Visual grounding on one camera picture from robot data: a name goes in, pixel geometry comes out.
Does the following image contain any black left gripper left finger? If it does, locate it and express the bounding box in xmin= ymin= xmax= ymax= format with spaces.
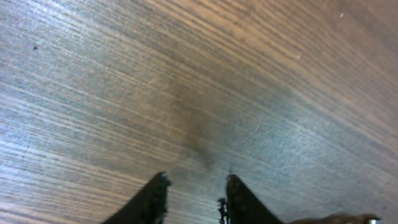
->
xmin=103 ymin=172 xmax=171 ymax=224

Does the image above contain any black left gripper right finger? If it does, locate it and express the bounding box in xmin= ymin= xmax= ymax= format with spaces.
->
xmin=225 ymin=174 xmax=283 ymax=224

